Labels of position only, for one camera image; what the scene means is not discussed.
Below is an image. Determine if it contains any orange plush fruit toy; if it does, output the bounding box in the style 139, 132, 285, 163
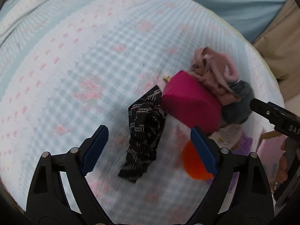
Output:
181, 140, 213, 180

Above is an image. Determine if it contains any grey fluffy soft item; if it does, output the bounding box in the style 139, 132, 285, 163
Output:
221, 80, 254, 125

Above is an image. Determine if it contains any magenta soft block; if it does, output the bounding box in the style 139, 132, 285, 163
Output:
161, 71, 221, 134

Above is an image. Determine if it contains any black patterned cloth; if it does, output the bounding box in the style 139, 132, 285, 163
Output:
118, 85, 167, 183

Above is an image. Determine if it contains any dusty pink knitted cloth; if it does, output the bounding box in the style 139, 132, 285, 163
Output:
188, 47, 241, 106

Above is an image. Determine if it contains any purple plastic packet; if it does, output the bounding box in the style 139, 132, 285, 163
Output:
228, 131, 253, 193

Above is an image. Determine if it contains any beige soft pouch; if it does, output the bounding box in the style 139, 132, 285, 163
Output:
208, 124, 243, 150

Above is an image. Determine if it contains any person's right hand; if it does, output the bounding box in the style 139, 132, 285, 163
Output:
275, 143, 288, 183

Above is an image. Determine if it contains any cardboard box with pink lining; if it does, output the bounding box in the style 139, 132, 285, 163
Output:
257, 131, 287, 172

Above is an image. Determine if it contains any beige curtain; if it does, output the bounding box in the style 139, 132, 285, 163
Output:
253, 0, 299, 102

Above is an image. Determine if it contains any blue checkered bed cover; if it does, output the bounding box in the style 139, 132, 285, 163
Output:
1, 0, 284, 224

